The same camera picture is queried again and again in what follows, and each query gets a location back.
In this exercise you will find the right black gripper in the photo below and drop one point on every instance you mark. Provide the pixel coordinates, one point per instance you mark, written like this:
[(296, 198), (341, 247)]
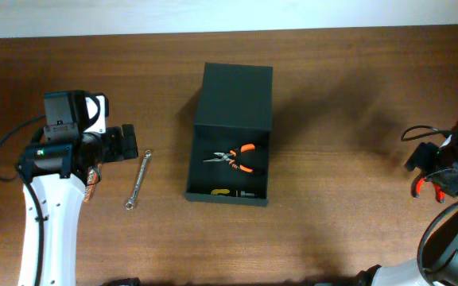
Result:
[(421, 156)]

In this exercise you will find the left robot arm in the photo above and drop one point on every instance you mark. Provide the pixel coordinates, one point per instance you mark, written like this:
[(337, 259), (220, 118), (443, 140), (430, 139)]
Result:
[(55, 171)]

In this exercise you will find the orange black needle-nose pliers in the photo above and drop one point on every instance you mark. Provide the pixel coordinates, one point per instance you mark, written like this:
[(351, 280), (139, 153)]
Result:
[(234, 157)]

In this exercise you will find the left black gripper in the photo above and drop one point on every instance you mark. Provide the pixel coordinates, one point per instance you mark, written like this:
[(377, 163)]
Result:
[(118, 152)]

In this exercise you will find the yellow black screwdriver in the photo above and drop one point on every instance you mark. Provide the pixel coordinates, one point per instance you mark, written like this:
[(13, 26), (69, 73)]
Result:
[(233, 193)]

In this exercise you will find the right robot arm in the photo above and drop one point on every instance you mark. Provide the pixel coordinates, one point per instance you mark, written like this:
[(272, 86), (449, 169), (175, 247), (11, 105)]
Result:
[(436, 261)]

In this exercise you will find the red handled cutting pliers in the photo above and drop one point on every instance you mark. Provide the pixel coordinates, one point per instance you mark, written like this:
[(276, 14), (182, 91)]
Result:
[(428, 186)]

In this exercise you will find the silver combination wrench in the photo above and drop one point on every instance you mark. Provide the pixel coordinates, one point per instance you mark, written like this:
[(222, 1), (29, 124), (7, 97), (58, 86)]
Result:
[(131, 202)]

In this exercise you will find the dark green hinged box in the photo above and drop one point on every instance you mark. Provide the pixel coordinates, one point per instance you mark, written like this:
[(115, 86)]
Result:
[(234, 109)]

